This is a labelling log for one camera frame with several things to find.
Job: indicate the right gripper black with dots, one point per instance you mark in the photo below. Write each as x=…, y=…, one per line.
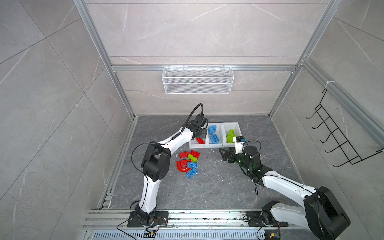
x=232, y=152

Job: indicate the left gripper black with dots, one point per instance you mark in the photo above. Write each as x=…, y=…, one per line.
x=204, y=135

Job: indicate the red lego brick bottom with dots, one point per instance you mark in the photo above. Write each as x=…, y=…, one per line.
x=200, y=141

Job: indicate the red lego brick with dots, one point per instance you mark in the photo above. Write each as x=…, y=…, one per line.
x=200, y=141
x=195, y=154
x=184, y=155

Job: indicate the blue lego brick top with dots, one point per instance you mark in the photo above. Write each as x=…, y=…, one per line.
x=214, y=139

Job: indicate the blue lego brick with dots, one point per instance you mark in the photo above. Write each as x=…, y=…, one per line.
x=214, y=139
x=212, y=129
x=192, y=165
x=192, y=173

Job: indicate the white three-compartment bin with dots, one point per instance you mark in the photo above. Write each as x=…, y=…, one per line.
x=222, y=132

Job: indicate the green lego brick bottom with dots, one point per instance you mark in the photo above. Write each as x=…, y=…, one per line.
x=231, y=135

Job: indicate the green lego brick top pile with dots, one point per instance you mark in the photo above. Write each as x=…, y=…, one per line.
x=192, y=158

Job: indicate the red arch lego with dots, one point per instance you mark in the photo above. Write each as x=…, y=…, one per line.
x=182, y=166

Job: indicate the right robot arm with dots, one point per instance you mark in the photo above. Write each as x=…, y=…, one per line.
x=317, y=210

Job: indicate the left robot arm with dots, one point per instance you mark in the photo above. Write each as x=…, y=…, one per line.
x=156, y=164

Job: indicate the white wire mesh basket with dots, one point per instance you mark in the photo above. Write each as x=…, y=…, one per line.
x=197, y=80

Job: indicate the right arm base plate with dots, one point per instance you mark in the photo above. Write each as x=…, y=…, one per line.
x=258, y=220

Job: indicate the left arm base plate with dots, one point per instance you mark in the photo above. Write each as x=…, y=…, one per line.
x=136, y=220

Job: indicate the black wire hook rack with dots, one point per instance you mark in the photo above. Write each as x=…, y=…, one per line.
x=339, y=137

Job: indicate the aluminium front rail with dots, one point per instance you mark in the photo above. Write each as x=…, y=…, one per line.
x=211, y=224

